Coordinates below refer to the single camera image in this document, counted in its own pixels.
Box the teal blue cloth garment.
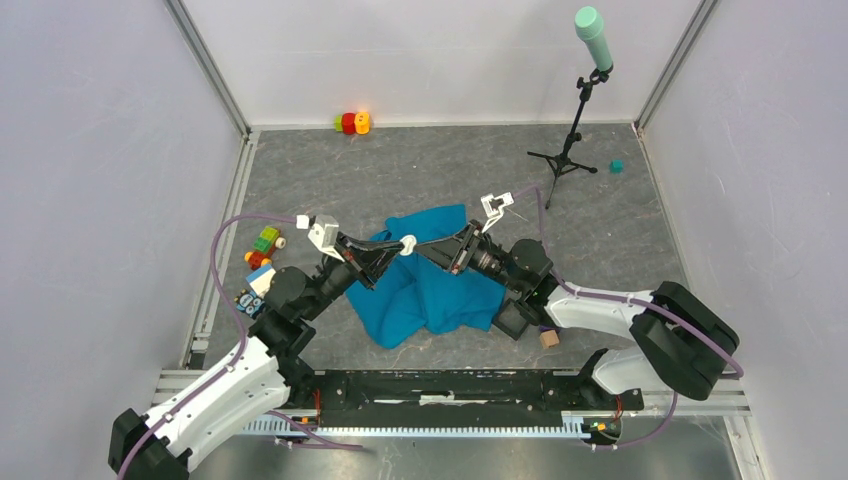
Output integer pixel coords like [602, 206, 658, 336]
[344, 203, 508, 350]

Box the black square frame lower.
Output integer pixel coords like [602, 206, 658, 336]
[492, 299, 535, 340]

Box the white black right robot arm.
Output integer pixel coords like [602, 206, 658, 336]
[414, 222, 742, 408]

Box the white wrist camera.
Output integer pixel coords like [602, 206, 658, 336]
[295, 214, 342, 260]
[480, 192, 514, 233]

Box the small white brooch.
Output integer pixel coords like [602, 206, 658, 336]
[399, 234, 417, 257]

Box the white slotted cable duct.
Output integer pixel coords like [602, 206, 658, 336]
[238, 415, 591, 440]

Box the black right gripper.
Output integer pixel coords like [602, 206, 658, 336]
[414, 219, 524, 294]

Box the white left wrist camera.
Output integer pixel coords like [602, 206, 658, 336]
[295, 214, 342, 260]

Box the green red orange toy stack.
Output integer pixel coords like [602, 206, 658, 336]
[334, 111, 372, 135]

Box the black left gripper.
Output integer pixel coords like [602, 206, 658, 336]
[302, 231, 405, 321]

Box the tan wooden cube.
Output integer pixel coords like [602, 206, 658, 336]
[539, 330, 560, 349]

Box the colourful toy block train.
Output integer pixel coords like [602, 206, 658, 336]
[244, 226, 287, 271]

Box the black tripod microphone stand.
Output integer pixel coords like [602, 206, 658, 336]
[526, 68, 612, 209]

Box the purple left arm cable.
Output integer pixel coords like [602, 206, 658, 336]
[115, 213, 366, 480]

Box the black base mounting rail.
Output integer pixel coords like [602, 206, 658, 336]
[283, 369, 645, 428]

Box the small teal cube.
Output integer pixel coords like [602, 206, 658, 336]
[609, 159, 624, 174]

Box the mint green microphone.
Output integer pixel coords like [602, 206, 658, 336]
[574, 6, 614, 72]

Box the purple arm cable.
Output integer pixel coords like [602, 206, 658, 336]
[115, 213, 366, 480]
[513, 185, 745, 452]

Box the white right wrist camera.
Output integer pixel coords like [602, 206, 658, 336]
[480, 192, 514, 233]

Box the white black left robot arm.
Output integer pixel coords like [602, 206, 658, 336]
[108, 234, 417, 479]

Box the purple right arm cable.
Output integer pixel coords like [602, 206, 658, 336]
[513, 185, 745, 452]

